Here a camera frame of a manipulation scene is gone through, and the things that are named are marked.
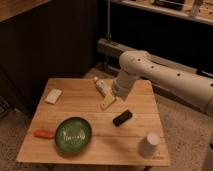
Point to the yellow wooden gripper finger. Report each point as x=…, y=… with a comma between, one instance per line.
x=108, y=100

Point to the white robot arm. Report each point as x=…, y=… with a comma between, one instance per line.
x=194, y=89

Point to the green ceramic bowl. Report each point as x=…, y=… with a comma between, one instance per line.
x=73, y=135

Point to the white squeeze bottle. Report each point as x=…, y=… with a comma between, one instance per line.
x=102, y=86

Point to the black rectangular block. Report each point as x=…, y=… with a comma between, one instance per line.
x=123, y=117

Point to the wooden table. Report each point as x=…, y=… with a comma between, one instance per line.
x=110, y=144

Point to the white sponge block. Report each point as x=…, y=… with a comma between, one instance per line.
x=53, y=96

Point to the metal vertical pole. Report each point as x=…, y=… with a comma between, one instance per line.
x=109, y=20

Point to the orange carrot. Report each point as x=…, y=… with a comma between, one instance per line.
x=44, y=134

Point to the wooden shelf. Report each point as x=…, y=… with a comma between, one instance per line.
x=193, y=10

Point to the grey metal rail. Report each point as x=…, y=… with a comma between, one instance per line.
x=113, y=49

